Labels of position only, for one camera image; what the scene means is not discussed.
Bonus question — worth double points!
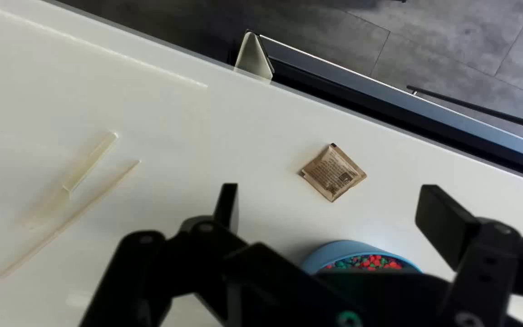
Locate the colourful candies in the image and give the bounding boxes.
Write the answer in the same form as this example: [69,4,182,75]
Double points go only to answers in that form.
[322,253,407,275]

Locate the clear triangular corner guard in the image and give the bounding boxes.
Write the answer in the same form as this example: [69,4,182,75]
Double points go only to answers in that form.
[233,32,276,82]

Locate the thick pale stir stick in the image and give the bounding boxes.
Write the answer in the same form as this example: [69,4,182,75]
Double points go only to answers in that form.
[22,130,120,228]

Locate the thin pale stir stick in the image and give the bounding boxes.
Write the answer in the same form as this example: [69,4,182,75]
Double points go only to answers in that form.
[0,159,142,280]

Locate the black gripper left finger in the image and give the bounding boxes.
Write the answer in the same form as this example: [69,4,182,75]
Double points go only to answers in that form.
[78,182,251,327]

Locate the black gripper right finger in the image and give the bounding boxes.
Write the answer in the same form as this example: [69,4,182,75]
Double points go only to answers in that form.
[414,184,523,327]

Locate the small brown square tile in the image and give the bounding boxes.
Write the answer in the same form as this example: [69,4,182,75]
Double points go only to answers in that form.
[296,142,369,204]

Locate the blue plastic bowl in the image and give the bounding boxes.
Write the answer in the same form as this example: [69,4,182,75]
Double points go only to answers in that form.
[300,239,423,279]

